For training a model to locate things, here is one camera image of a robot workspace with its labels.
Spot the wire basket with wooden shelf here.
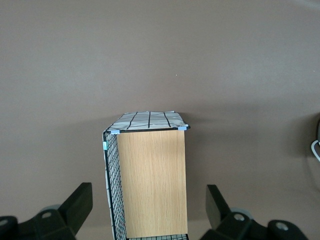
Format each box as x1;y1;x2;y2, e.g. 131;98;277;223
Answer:
101;109;191;240

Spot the white toaster cable with plug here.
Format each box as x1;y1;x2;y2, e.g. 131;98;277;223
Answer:
310;139;320;161

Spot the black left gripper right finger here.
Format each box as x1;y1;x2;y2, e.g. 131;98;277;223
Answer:
199;184;310;240

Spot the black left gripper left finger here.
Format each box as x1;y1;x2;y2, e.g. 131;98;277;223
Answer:
0;182;94;240

